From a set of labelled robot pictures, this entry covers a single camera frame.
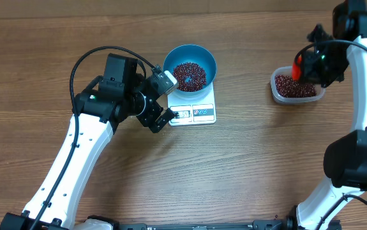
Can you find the red beans in bowl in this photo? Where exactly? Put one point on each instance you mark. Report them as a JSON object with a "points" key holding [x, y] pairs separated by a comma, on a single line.
{"points": [[190, 76]]}

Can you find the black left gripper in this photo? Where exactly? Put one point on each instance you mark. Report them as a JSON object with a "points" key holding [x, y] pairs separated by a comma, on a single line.
{"points": [[149, 119]]}

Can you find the red adzuki beans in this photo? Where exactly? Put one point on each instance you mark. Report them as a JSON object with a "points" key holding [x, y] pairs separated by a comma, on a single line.
{"points": [[289, 88]]}

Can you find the white digital kitchen scale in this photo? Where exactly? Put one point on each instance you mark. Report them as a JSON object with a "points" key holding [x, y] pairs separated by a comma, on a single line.
{"points": [[193, 108]]}

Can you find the orange scoop with blue handle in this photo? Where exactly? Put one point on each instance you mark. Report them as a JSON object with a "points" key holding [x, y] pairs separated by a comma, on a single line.
{"points": [[296, 69]]}

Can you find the clear plastic food container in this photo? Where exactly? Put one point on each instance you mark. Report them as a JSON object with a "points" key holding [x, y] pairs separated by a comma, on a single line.
{"points": [[286, 70]]}

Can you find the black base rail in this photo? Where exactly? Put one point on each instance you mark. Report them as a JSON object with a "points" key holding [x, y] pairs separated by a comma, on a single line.
{"points": [[98, 223]]}

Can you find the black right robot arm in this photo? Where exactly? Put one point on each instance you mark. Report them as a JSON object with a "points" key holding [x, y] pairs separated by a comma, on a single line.
{"points": [[345, 160]]}

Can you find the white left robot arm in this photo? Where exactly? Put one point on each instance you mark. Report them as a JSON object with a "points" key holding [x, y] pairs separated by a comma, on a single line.
{"points": [[105, 102]]}

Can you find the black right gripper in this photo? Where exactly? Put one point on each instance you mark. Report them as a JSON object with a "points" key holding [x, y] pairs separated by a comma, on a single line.
{"points": [[311, 75]]}

